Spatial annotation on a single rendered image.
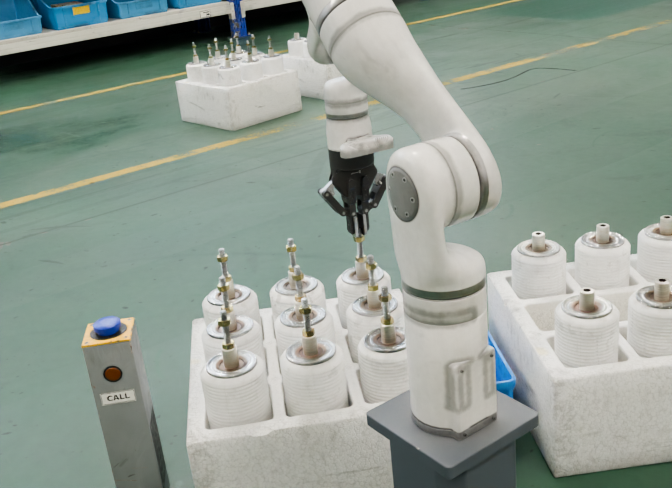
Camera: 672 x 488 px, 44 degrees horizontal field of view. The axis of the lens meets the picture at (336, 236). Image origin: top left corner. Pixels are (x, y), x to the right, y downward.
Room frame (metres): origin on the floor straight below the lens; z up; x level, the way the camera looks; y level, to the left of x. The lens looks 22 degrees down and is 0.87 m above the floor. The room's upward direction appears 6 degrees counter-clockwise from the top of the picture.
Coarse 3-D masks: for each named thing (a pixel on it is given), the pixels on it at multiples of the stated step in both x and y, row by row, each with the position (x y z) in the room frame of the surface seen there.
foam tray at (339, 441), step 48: (192, 336) 1.31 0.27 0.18; (336, 336) 1.26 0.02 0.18; (192, 384) 1.15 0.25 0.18; (192, 432) 1.02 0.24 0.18; (240, 432) 1.01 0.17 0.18; (288, 432) 1.01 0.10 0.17; (336, 432) 1.01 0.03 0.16; (240, 480) 1.00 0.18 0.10; (288, 480) 1.00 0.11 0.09; (336, 480) 1.01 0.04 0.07; (384, 480) 1.02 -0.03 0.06
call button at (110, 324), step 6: (102, 318) 1.11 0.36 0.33; (108, 318) 1.11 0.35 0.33; (114, 318) 1.11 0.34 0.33; (96, 324) 1.10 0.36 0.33; (102, 324) 1.09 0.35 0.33; (108, 324) 1.09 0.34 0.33; (114, 324) 1.09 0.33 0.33; (120, 324) 1.10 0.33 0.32; (96, 330) 1.09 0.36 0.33; (102, 330) 1.08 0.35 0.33; (108, 330) 1.08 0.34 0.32; (114, 330) 1.09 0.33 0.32
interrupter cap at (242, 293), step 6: (234, 288) 1.33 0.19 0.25; (240, 288) 1.33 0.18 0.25; (246, 288) 1.33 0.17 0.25; (210, 294) 1.32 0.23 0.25; (216, 294) 1.32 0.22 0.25; (240, 294) 1.31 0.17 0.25; (246, 294) 1.30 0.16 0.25; (210, 300) 1.29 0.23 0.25; (216, 300) 1.29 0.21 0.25; (222, 300) 1.29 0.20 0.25; (234, 300) 1.28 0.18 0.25; (240, 300) 1.28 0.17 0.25
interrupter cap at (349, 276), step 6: (348, 270) 1.36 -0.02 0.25; (354, 270) 1.35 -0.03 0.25; (378, 270) 1.34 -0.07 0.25; (342, 276) 1.33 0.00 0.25; (348, 276) 1.33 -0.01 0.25; (354, 276) 1.34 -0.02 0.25; (378, 276) 1.32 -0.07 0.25; (348, 282) 1.31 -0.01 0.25; (354, 282) 1.31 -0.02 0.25; (360, 282) 1.30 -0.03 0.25; (366, 282) 1.30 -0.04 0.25
